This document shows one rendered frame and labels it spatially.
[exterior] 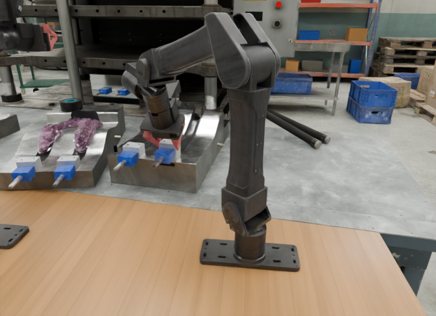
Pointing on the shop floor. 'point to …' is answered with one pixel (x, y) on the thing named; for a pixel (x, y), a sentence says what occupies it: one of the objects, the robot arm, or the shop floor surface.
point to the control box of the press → (272, 14)
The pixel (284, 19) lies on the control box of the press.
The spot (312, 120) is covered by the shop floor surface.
